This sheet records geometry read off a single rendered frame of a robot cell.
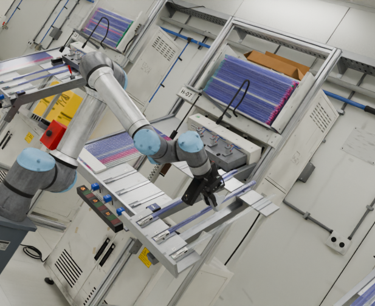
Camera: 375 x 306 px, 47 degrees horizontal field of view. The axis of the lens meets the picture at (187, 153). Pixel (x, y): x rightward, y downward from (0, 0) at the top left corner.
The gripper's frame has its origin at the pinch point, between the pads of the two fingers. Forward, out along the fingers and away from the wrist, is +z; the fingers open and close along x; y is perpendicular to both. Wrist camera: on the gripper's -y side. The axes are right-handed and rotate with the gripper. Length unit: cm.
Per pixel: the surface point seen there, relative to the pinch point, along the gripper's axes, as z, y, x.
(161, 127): 23, 28, 87
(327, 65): 5, 98, 24
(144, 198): 8.3, -12.5, 35.1
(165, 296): 18.9, -33.0, -2.9
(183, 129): 27, 37, 79
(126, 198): 5.9, -18.7, 40.1
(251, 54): 26, 109, 95
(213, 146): 20, 34, 46
